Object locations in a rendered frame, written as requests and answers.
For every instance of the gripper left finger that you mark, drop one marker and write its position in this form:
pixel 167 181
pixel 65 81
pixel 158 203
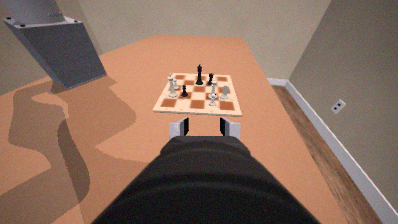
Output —
pixel 179 128

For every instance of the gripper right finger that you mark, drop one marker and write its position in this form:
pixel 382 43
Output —
pixel 229 128

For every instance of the brown and cream chessboard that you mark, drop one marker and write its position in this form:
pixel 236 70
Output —
pixel 197 101

